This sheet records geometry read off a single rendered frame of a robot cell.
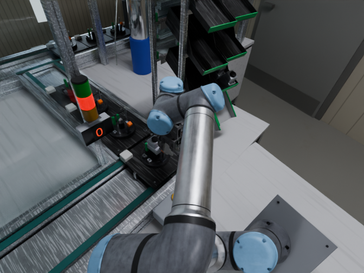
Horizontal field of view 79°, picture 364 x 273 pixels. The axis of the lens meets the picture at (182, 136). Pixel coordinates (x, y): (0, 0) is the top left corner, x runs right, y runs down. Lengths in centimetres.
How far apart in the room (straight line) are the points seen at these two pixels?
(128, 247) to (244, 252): 41
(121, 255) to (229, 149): 95
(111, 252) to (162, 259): 11
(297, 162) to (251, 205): 158
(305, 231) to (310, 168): 174
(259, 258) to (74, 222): 69
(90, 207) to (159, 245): 66
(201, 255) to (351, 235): 95
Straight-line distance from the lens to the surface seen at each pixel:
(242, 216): 108
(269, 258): 75
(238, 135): 138
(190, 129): 50
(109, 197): 103
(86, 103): 79
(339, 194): 261
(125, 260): 43
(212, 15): 90
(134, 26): 171
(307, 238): 95
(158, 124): 61
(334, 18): 297
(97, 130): 87
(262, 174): 123
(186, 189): 42
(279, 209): 95
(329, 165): 280
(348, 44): 295
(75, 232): 101
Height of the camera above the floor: 180
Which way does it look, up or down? 46 degrees down
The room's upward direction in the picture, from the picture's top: 4 degrees clockwise
